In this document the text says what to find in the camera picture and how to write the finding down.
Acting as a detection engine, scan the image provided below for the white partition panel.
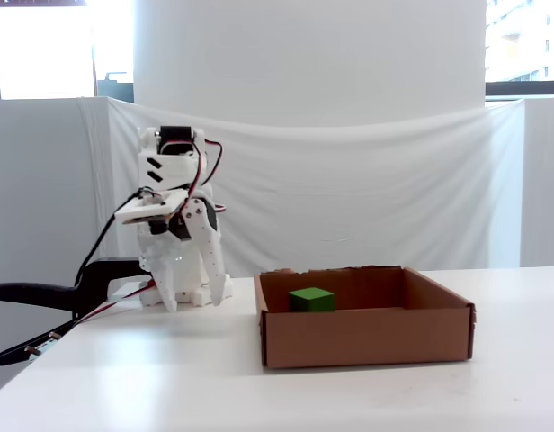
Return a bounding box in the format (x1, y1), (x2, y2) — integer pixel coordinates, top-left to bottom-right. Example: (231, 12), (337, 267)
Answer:
(0, 96), (110, 289)
(519, 96), (554, 269)

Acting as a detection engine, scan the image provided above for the black cable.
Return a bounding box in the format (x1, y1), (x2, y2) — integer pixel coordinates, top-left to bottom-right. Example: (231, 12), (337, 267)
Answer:
(72, 191), (146, 323)

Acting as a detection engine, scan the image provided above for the black clamp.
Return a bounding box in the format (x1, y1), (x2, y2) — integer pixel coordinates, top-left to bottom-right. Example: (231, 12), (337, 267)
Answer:
(0, 256), (143, 316)

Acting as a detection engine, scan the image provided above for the black bar with metal pins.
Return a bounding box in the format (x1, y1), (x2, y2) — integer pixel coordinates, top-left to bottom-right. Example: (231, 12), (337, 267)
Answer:
(0, 318), (78, 366)

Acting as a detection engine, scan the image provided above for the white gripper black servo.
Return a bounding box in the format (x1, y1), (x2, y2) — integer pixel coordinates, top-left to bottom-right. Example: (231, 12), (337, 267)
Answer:
(139, 198), (227, 313)

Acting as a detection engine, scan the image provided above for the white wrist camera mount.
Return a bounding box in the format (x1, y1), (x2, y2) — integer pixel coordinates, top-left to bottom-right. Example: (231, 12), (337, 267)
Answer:
(114, 188), (189, 225)

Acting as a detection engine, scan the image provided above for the white cloth backdrop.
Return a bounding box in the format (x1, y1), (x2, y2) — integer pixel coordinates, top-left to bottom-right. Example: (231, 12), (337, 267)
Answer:
(76, 96), (525, 275)

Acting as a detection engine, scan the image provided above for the brown cardboard box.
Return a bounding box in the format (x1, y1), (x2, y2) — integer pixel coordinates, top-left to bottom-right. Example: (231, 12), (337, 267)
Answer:
(253, 264), (478, 370)

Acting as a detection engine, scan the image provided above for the red base wire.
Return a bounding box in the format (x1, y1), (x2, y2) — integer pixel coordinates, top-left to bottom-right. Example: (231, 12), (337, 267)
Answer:
(76, 279), (157, 325)

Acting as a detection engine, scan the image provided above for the white round column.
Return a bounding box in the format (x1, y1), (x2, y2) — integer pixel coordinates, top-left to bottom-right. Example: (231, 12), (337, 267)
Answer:
(132, 0), (487, 122)

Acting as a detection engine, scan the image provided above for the red arm wire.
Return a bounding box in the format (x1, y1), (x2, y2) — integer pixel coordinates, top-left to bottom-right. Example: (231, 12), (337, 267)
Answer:
(190, 139), (228, 216)

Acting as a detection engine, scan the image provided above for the green cube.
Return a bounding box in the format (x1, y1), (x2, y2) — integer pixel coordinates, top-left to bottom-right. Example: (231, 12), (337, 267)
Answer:
(289, 286), (335, 313)

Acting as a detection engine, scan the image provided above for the glass window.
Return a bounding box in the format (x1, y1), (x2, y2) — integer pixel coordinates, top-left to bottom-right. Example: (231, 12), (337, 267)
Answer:
(485, 0), (554, 98)
(0, 0), (135, 101)

